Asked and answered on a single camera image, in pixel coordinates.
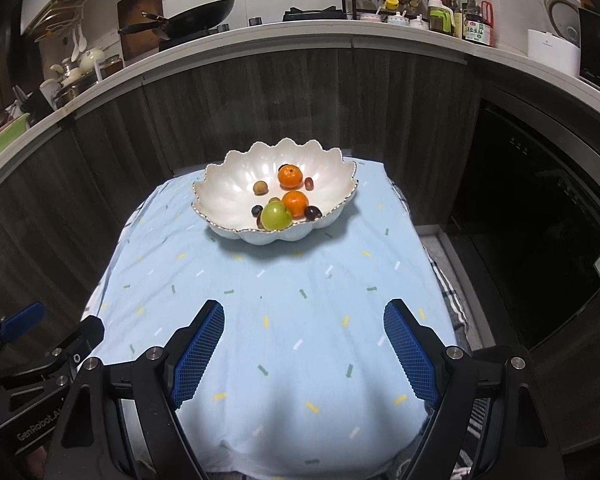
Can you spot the green apple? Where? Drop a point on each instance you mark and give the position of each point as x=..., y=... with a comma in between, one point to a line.
x=276, y=215

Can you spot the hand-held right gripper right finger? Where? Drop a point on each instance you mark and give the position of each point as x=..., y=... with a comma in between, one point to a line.
x=410, y=355

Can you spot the large soy sauce bottle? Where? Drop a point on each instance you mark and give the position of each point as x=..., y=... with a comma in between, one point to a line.
x=477, y=30

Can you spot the white rice cooker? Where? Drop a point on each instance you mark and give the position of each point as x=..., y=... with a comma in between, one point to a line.
x=562, y=15

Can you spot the black gas stove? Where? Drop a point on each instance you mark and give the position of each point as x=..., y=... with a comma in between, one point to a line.
x=310, y=12

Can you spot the steel cooking pot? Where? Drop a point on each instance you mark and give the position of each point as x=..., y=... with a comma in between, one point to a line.
x=75, y=90

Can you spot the dark blueberry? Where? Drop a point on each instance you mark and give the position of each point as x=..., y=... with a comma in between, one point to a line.
x=256, y=210

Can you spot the white teapot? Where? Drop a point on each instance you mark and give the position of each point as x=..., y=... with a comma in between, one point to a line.
x=92, y=60

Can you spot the pink ceramic seasoning pot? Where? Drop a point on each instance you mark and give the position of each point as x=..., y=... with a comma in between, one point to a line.
x=366, y=18

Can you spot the light blue printed cloth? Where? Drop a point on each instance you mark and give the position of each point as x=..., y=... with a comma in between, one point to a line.
x=290, y=310

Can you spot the wooden cutting board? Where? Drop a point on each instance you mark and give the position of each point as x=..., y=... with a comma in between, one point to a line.
x=140, y=5

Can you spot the white plastic ladle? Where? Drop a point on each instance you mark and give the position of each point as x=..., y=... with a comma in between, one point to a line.
x=75, y=45
x=82, y=40

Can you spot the red grape tomato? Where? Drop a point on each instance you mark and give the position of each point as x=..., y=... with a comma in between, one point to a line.
x=308, y=183

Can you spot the dark cherry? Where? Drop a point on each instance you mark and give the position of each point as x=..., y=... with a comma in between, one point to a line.
x=314, y=213

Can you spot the yellow cap seasoning bottle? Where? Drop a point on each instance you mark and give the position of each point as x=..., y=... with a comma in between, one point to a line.
x=391, y=5

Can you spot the green basin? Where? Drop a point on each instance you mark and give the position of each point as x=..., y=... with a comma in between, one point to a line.
x=5, y=140

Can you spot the black wok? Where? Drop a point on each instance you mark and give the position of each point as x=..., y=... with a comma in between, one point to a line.
x=200, y=17

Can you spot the black built-in dishwasher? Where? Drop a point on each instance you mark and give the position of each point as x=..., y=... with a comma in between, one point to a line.
x=530, y=210

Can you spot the green oil dispenser bottle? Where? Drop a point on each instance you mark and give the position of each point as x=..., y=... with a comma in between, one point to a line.
x=440, y=17

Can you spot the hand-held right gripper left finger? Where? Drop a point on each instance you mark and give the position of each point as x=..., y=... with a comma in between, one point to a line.
x=195, y=355

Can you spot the orange mandarin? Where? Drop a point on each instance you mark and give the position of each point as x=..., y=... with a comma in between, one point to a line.
x=295, y=203
x=290, y=176

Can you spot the brown glass jar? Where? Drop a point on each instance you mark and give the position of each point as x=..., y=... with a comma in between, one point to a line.
x=113, y=66

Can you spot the white scalloped ceramic bowl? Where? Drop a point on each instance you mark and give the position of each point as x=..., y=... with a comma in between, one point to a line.
x=230, y=185

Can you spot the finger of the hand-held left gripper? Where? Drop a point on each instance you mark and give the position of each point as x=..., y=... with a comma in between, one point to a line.
x=75, y=345
x=22, y=320

